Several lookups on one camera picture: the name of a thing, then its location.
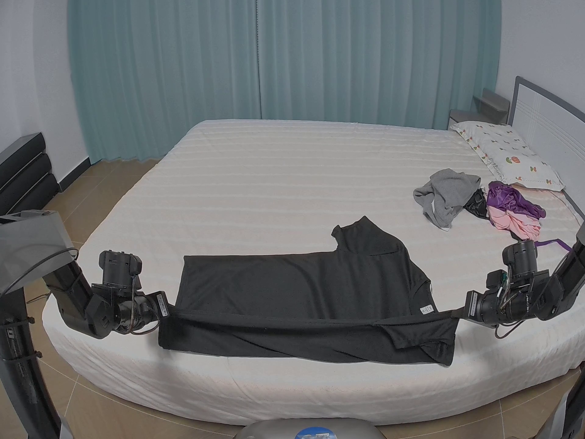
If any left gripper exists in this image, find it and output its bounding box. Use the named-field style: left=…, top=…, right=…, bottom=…
left=116, top=292, right=173, bottom=335

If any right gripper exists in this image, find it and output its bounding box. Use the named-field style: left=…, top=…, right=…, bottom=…
left=464, top=291, right=503, bottom=328

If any black T-shirt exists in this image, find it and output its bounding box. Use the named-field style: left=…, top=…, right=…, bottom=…
left=158, top=216, right=459, bottom=367

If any bed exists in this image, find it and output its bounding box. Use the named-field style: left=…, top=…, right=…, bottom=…
left=42, top=76, right=585, bottom=426

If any pink garment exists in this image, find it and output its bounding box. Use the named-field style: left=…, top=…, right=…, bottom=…
left=488, top=206, right=542, bottom=241

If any small black garment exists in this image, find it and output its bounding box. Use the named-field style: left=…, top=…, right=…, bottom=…
left=464, top=188, right=490, bottom=220

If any purple garment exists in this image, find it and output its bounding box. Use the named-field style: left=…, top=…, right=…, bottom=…
left=486, top=181, right=574, bottom=251

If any grey garment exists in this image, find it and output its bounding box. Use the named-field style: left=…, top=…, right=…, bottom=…
left=413, top=169, right=482, bottom=231

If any white printed pillow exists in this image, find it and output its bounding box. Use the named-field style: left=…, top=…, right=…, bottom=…
left=450, top=121, right=566, bottom=192

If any black chest of drawers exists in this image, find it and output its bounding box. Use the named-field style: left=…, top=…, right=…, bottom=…
left=0, top=132, right=59, bottom=214

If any grey bedside table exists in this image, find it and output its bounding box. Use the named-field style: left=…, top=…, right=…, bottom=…
left=449, top=88, right=510, bottom=129

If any blue-green curtain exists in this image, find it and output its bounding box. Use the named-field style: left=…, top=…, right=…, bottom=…
left=256, top=0, right=501, bottom=131
left=69, top=0, right=261, bottom=163

